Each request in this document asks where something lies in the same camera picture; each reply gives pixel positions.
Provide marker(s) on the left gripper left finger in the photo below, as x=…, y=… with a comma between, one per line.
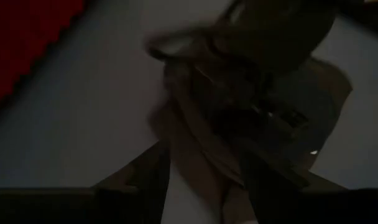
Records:
x=145, y=180

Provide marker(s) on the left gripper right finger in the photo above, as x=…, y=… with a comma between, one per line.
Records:
x=270, y=180

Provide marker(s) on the dark grey garment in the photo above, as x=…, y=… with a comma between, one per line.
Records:
x=192, y=149

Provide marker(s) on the red plastic laundry bin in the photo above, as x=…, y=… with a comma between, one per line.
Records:
x=21, y=37

